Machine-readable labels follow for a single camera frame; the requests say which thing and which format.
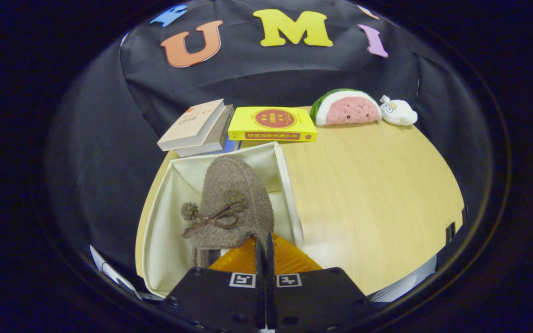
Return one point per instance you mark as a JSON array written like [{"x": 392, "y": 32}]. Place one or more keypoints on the beige paperback book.
[{"x": 192, "y": 125}]

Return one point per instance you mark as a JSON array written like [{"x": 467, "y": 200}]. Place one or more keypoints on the black backdrop cloth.
[{"x": 100, "y": 152}]

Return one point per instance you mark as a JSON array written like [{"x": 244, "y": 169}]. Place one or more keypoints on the blue book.
[{"x": 232, "y": 145}]

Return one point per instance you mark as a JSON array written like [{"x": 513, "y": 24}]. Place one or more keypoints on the cream fabric storage box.
[{"x": 174, "y": 240}]

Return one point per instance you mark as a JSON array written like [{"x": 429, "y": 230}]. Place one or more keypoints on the yellow book with red circle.
[{"x": 271, "y": 121}]

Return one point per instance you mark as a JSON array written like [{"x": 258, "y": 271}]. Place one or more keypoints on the grey paperback book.
[{"x": 218, "y": 138}]

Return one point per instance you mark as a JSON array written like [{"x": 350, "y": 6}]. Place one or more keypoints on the white paper sheet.
[{"x": 109, "y": 272}]

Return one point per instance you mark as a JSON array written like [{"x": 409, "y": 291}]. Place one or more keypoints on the brown fuzzy shoe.
[{"x": 234, "y": 194}]

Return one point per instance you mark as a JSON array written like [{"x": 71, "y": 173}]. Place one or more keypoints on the watermelon slice plush toy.
[{"x": 347, "y": 111}]

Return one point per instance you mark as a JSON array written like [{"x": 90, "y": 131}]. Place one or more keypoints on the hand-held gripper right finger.
[{"x": 322, "y": 300}]

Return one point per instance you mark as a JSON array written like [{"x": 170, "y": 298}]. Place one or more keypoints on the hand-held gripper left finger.
[{"x": 215, "y": 300}]

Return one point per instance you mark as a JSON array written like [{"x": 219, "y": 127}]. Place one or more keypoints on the white plush toy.
[{"x": 400, "y": 113}]

